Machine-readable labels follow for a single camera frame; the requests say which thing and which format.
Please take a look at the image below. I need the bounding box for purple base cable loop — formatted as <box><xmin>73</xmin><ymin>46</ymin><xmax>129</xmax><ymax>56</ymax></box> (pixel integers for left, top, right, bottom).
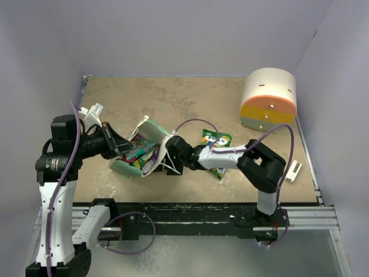
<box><xmin>96</xmin><ymin>212</ymin><xmax>156</xmax><ymax>256</ymax></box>

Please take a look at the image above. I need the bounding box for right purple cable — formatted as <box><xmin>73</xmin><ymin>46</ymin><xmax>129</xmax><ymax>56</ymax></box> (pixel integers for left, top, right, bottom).
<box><xmin>172</xmin><ymin>118</ymin><xmax>295</xmax><ymax>208</ymax></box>

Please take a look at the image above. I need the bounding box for teal mint candy packet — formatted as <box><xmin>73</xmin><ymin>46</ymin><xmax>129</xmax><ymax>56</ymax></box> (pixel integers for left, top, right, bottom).
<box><xmin>126</xmin><ymin>140</ymin><xmax>157</xmax><ymax>160</ymax></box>

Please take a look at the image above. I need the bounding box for round mini drawer cabinet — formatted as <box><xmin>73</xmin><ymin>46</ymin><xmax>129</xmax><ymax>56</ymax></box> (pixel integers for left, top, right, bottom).
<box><xmin>239</xmin><ymin>68</ymin><xmax>297</xmax><ymax>132</ymax></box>

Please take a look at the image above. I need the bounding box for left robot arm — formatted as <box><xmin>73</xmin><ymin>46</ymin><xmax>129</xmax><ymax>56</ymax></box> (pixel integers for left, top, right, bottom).
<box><xmin>25</xmin><ymin>114</ymin><xmax>135</xmax><ymax>276</ymax></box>

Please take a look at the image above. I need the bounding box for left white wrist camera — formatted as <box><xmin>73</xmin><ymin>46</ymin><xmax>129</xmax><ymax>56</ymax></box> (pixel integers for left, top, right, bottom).
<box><xmin>79</xmin><ymin>103</ymin><xmax>104</xmax><ymax>127</ymax></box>

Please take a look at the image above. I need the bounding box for green paper gift bag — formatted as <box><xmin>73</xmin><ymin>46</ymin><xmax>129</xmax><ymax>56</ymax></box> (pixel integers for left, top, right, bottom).
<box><xmin>109</xmin><ymin>115</ymin><xmax>180</xmax><ymax>179</ymax></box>

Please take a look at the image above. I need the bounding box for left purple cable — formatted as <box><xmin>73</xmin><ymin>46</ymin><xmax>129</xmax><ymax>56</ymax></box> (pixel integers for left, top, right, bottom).
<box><xmin>46</xmin><ymin>100</ymin><xmax>84</xmax><ymax>277</ymax></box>

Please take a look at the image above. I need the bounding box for green yellow candy packet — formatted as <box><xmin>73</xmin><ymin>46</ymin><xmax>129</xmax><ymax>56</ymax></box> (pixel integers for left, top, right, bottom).
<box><xmin>201</xmin><ymin>129</ymin><xmax>232</xmax><ymax>148</ymax></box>

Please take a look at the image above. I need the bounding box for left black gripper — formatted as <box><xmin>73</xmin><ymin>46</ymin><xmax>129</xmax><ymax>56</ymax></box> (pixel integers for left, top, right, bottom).
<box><xmin>74</xmin><ymin>121</ymin><xmax>137</xmax><ymax>160</ymax></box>

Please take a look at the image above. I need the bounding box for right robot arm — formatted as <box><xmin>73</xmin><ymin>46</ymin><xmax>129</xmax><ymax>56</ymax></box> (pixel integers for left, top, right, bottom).
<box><xmin>164</xmin><ymin>136</ymin><xmax>286</xmax><ymax>226</ymax></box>

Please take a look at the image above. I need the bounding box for small white plastic block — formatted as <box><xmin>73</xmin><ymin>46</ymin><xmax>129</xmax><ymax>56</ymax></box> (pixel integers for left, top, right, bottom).
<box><xmin>285</xmin><ymin>160</ymin><xmax>302</xmax><ymax>183</ymax></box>

